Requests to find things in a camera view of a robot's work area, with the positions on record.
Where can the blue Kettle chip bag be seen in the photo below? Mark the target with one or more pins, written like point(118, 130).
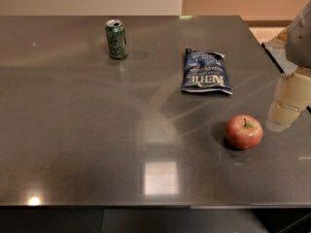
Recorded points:
point(205, 72)

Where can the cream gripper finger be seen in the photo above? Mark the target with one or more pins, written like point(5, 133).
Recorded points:
point(292, 96)

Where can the red apple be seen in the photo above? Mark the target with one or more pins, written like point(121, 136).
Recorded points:
point(243, 132)

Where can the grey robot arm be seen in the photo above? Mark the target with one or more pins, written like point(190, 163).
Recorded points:
point(298, 41)

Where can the green soda can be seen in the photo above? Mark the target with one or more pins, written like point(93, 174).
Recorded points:
point(115, 35)

